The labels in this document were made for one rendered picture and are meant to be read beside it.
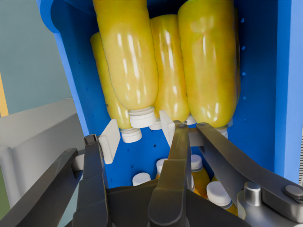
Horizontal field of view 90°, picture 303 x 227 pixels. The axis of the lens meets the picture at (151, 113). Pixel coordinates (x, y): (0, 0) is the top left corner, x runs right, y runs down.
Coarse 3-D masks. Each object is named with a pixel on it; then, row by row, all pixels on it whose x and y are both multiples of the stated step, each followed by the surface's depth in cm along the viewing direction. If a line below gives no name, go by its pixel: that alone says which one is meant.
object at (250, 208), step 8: (248, 184) 6; (256, 184) 6; (240, 192) 7; (248, 192) 6; (256, 192) 6; (240, 200) 7; (248, 200) 6; (256, 200) 6; (240, 208) 7; (248, 208) 6; (256, 208) 6; (264, 208) 6; (240, 216) 7; (248, 216) 6; (256, 216) 6; (264, 216) 6; (272, 216) 6; (280, 216) 6; (256, 224) 6; (264, 224) 6; (272, 224) 5; (280, 224) 5; (288, 224) 5; (296, 224) 5
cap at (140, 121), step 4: (152, 112) 22; (132, 116) 22; (136, 116) 21; (140, 116) 21; (144, 116) 21; (148, 116) 22; (152, 116) 22; (132, 120) 22; (136, 120) 21; (140, 120) 21; (144, 120) 21; (148, 120) 22; (152, 120) 22; (132, 124) 22; (136, 124) 22; (140, 124) 21; (144, 124) 21; (148, 124) 22; (152, 124) 22
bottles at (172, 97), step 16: (160, 16) 21; (176, 16) 21; (96, 32) 23; (160, 32) 21; (176, 32) 21; (96, 48) 24; (160, 48) 22; (176, 48) 22; (96, 64) 25; (160, 64) 22; (176, 64) 22; (160, 80) 23; (176, 80) 23; (240, 80) 25; (112, 96) 25; (160, 96) 24; (176, 96) 23; (112, 112) 26; (176, 112) 24; (128, 128) 28; (160, 128) 33; (160, 160) 38; (192, 160) 35; (144, 176) 33; (192, 176) 30; (208, 176) 36
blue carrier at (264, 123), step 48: (48, 0) 12; (240, 0) 24; (288, 0) 9; (240, 48) 26; (288, 48) 10; (96, 96) 27; (240, 96) 28; (288, 96) 11; (144, 144) 38; (240, 144) 31; (288, 144) 12
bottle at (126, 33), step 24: (96, 0) 17; (120, 0) 17; (144, 0) 18; (120, 24) 17; (144, 24) 18; (120, 48) 18; (144, 48) 18; (120, 72) 19; (144, 72) 19; (120, 96) 20; (144, 96) 20
